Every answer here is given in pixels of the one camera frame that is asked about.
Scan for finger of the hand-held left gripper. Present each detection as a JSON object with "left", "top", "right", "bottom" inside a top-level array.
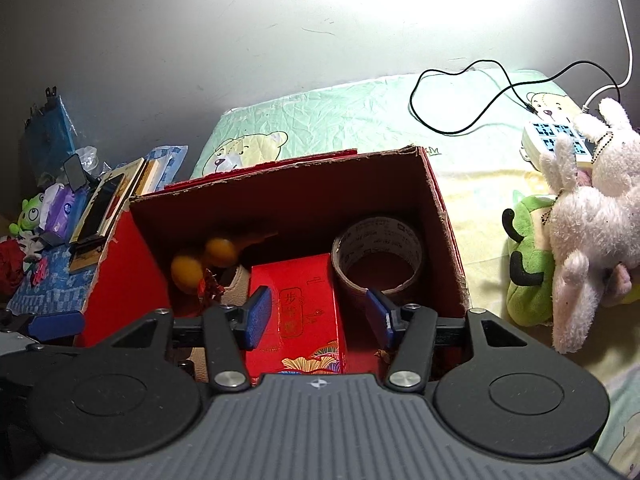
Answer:
[{"left": 27, "top": 310, "right": 83, "bottom": 345}]

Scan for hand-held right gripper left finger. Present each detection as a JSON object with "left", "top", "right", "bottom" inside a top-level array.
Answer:
[{"left": 107, "top": 285, "right": 273, "bottom": 393}]

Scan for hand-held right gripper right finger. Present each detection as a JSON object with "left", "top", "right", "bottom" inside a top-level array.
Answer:
[{"left": 365, "top": 287, "right": 528, "bottom": 392}]

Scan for red gift box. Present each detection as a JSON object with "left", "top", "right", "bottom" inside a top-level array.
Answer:
[{"left": 244, "top": 252, "right": 348, "bottom": 376}]

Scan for red tassel knot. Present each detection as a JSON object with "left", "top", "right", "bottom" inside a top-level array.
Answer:
[{"left": 197, "top": 270, "right": 226, "bottom": 306}]

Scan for red cardboard box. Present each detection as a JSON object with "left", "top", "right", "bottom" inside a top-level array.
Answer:
[{"left": 75, "top": 145, "right": 471, "bottom": 381}]

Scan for blue checkered cloth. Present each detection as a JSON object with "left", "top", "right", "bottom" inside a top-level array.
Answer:
[{"left": 7, "top": 145, "right": 190, "bottom": 318}]

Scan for brown packing tape roll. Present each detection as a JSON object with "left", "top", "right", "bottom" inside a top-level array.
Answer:
[{"left": 331, "top": 216, "right": 426, "bottom": 311}]

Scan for red cloth flower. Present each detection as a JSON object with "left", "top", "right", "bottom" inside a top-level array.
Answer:
[{"left": 0, "top": 239, "right": 26, "bottom": 296}]

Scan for small green plush toy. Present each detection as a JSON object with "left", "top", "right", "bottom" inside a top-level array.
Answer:
[{"left": 10, "top": 195, "right": 46, "bottom": 236}]

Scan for purple tissue pack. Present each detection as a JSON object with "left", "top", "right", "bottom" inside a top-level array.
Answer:
[{"left": 42, "top": 185, "right": 88, "bottom": 238}]

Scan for black phone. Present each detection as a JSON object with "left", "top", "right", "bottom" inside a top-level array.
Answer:
[{"left": 75, "top": 172, "right": 128, "bottom": 243}]

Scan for small black mirror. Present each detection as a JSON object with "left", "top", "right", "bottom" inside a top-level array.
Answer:
[{"left": 62, "top": 154, "right": 87, "bottom": 192}]

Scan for green plush frog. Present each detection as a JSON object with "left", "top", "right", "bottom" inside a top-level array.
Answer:
[{"left": 502, "top": 191, "right": 563, "bottom": 328}]

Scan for clear plastic bag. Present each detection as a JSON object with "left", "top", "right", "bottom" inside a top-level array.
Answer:
[{"left": 75, "top": 145, "right": 113, "bottom": 176}]

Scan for blue plastic bag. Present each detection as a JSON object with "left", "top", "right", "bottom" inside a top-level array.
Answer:
[{"left": 20, "top": 87, "right": 78, "bottom": 181}]

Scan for white plush rabbit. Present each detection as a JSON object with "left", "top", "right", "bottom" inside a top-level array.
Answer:
[{"left": 537, "top": 97, "right": 640, "bottom": 355}]

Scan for white power strip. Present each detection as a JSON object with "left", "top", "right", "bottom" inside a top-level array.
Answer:
[{"left": 521, "top": 119, "right": 598, "bottom": 168}]

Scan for black cable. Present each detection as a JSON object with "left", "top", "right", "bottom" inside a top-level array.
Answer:
[{"left": 409, "top": 60, "right": 622, "bottom": 136}]

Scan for white cable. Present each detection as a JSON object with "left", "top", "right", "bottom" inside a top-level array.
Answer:
[{"left": 580, "top": 0, "right": 633, "bottom": 113}]

